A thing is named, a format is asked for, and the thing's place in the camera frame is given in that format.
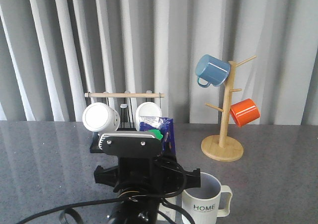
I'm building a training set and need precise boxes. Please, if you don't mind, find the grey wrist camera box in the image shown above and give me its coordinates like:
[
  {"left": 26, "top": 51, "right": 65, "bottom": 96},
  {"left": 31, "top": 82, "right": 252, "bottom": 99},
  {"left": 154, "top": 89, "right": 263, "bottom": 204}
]
[{"left": 98, "top": 131, "right": 162, "bottom": 158}]

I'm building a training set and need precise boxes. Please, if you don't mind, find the white smiley face mug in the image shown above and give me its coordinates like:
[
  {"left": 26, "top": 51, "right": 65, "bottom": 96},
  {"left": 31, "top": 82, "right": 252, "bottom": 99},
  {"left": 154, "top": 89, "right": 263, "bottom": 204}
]
[{"left": 82, "top": 102, "right": 120, "bottom": 134}]

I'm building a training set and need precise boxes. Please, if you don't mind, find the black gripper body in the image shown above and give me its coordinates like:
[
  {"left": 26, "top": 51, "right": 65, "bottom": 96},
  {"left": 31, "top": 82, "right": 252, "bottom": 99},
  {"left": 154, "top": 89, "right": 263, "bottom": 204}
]
[{"left": 94, "top": 156, "right": 201, "bottom": 197}]

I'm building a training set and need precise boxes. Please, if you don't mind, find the white ribbed mug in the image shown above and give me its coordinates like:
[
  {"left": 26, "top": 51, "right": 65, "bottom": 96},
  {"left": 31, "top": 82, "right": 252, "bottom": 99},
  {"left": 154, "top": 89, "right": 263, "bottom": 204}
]
[{"left": 135, "top": 102, "right": 162, "bottom": 131}]

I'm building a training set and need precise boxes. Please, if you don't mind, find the wooden mug tree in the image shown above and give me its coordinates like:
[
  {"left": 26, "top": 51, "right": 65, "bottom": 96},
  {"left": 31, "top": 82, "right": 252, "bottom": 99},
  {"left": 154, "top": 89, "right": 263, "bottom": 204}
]
[{"left": 201, "top": 55, "right": 256, "bottom": 162}]

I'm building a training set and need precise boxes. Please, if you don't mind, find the black wire mug rack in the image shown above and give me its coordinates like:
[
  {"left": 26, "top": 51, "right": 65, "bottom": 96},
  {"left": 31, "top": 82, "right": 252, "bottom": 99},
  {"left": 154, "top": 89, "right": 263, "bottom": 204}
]
[{"left": 84, "top": 90, "right": 165, "bottom": 153}]

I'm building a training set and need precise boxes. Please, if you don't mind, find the orange enamel mug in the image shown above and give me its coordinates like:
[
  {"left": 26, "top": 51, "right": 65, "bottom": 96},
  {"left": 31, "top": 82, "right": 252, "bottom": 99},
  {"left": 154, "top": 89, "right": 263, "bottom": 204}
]
[{"left": 230, "top": 98, "right": 260, "bottom": 127}]

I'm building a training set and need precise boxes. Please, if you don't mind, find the white HOME mug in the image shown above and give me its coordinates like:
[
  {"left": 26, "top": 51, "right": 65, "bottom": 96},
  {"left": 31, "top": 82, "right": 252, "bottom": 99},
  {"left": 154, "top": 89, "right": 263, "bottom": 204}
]
[{"left": 181, "top": 172, "right": 233, "bottom": 224}]

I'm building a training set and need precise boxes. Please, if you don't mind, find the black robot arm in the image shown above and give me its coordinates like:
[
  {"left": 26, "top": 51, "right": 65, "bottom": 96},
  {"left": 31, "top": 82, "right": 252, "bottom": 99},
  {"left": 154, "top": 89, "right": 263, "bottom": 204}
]
[{"left": 94, "top": 156, "right": 201, "bottom": 224}]

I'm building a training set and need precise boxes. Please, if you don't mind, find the grey white curtain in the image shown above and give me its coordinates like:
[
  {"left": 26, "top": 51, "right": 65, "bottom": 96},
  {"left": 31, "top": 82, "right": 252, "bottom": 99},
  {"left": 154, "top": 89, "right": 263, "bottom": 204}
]
[{"left": 0, "top": 0, "right": 318, "bottom": 125}]

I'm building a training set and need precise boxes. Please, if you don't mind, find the black cable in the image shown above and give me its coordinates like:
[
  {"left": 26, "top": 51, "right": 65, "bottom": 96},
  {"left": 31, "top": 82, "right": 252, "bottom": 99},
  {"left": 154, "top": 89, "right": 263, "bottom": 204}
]
[{"left": 14, "top": 159, "right": 197, "bottom": 224}]

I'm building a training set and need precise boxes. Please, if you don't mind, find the blue enamel mug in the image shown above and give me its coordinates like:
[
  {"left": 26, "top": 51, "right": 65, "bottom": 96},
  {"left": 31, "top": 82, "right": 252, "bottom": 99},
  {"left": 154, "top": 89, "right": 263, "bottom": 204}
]
[{"left": 195, "top": 54, "right": 231, "bottom": 88}]

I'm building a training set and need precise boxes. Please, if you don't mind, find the blue white milk carton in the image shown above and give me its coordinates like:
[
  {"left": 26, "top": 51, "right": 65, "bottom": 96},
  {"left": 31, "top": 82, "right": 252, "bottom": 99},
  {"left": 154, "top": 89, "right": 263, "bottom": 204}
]
[{"left": 138, "top": 115, "right": 177, "bottom": 222}]

